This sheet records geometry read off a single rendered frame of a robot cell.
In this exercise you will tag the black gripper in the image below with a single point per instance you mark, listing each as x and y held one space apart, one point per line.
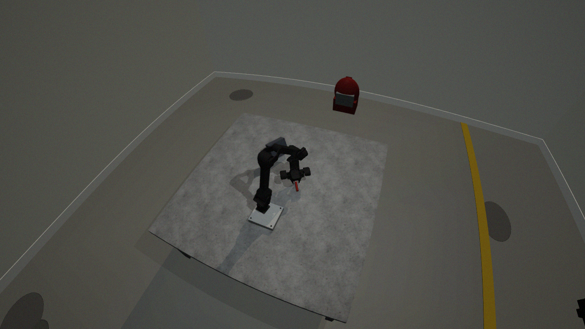
284 174

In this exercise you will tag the dark grey panel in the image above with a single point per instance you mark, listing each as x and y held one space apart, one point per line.
280 141

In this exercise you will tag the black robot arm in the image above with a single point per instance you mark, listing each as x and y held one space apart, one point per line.
266 161

